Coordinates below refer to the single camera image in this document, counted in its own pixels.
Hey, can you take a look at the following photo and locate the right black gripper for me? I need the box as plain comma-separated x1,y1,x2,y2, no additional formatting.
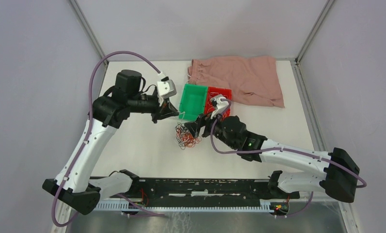
184,107,237,150

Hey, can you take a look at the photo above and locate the cable bundle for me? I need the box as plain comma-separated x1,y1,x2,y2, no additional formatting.
174,122,202,151

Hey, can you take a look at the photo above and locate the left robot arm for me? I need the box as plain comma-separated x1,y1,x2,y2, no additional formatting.
42,69,178,215

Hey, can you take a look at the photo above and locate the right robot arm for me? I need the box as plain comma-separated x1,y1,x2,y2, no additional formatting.
183,115,366,203

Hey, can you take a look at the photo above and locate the green plastic bin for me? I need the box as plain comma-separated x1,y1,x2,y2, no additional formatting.
179,84,208,121

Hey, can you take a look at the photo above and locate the red plastic bin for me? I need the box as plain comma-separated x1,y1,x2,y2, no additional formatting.
203,86,233,121

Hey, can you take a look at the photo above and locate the pink cloth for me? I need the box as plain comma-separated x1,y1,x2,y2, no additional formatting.
188,56,285,108

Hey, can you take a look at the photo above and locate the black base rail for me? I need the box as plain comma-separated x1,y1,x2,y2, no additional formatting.
90,175,300,208

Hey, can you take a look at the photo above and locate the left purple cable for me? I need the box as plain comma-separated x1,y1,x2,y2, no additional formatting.
50,50,170,228

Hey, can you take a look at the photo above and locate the white slotted cable duct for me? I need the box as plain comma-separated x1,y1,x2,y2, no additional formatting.
94,199,274,213

